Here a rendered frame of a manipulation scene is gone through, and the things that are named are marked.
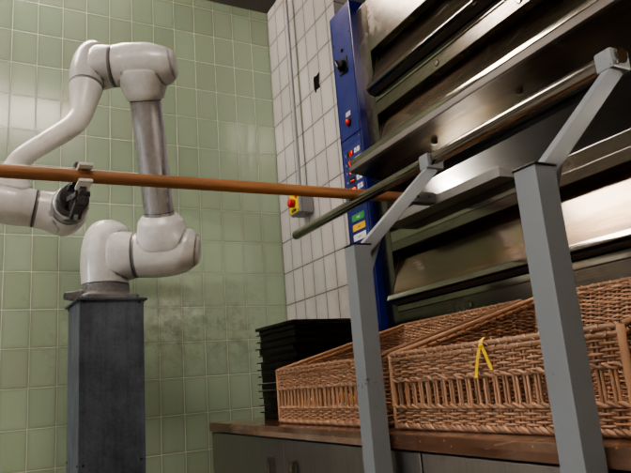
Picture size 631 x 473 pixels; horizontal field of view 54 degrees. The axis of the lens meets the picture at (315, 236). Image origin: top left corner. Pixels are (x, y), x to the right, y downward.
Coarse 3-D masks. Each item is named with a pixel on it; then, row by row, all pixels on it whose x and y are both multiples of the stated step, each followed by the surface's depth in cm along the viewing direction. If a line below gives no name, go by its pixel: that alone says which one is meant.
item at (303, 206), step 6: (294, 198) 274; (300, 198) 271; (306, 198) 272; (312, 198) 274; (300, 204) 270; (306, 204) 272; (312, 204) 273; (294, 210) 274; (300, 210) 270; (306, 210) 271; (312, 210) 272; (294, 216) 277; (300, 216) 277
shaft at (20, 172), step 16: (0, 176) 131; (16, 176) 132; (32, 176) 134; (48, 176) 135; (64, 176) 137; (80, 176) 138; (96, 176) 140; (112, 176) 141; (128, 176) 143; (144, 176) 145; (160, 176) 147; (176, 176) 149; (256, 192) 160; (272, 192) 162; (288, 192) 164; (304, 192) 166; (320, 192) 168; (336, 192) 170; (352, 192) 173; (384, 192) 178; (400, 192) 182
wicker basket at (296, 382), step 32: (448, 320) 185; (352, 352) 196; (384, 352) 138; (288, 384) 176; (320, 384) 158; (352, 384) 144; (384, 384) 137; (288, 416) 174; (320, 416) 157; (352, 416) 144
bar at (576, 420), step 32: (608, 64) 100; (544, 96) 112; (480, 128) 127; (576, 128) 92; (544, 160) 87; (416, 192) 137; (544, 192) 84; (320, 224) 188; (384, 224) 131; (544, 224) 82; (352, 256) 126; (544, 256) 82; (352, 288) 125; (544, 288) 82; (576, 288) 82; (352, 320) 125; (544, 320) 82; (576, 320) 81; (544, 352) 82; (576, 352) 79; (576, 384) 78; (384, 416) 119; (576, 416) 77; (384, 448) 118; (576, 448) 77
